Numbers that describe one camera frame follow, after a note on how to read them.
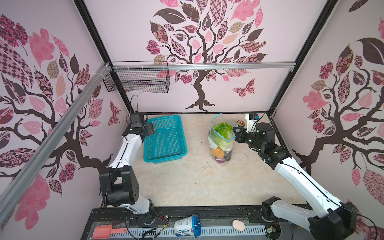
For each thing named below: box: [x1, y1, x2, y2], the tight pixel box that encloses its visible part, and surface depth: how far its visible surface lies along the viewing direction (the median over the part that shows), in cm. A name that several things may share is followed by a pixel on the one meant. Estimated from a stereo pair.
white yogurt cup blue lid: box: [174, 214, 202, 239], surface depth 66 cm
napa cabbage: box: [211, 121, 233, 151], surface depth 83 cm
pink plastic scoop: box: [92, 224, 128, 240], surface depth 70 cm
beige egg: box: [232, 219, 246, 232], surface depth 71 cm
